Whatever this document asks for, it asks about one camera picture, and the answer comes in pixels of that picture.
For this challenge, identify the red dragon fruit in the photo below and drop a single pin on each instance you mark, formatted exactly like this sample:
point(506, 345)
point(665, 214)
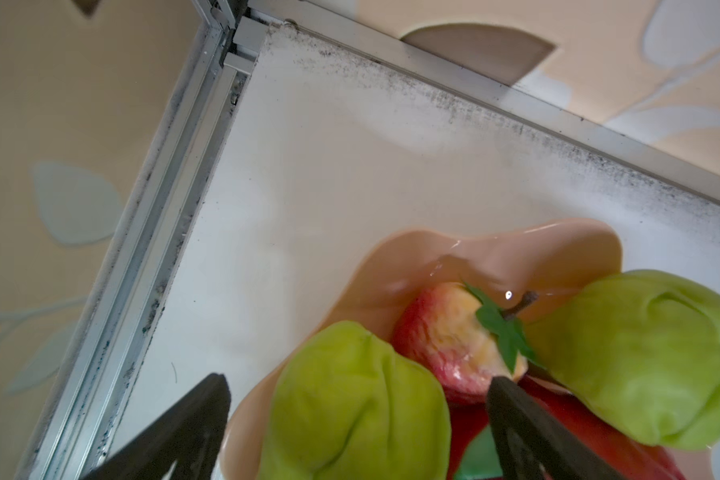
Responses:
point(473, 452)

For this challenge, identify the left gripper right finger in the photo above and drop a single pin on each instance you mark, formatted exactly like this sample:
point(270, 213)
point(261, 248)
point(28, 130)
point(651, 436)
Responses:
point(531, 444)

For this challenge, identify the peach fruit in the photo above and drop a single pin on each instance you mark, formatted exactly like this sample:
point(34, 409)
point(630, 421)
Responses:
point(465, 339)

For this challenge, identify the green wrinkled fruit back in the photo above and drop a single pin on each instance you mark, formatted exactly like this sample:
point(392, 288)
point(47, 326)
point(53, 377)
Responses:
point(641, 350)

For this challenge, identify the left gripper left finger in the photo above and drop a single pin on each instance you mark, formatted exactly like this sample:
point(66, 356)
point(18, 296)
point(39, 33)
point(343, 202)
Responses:
point(183, 443)

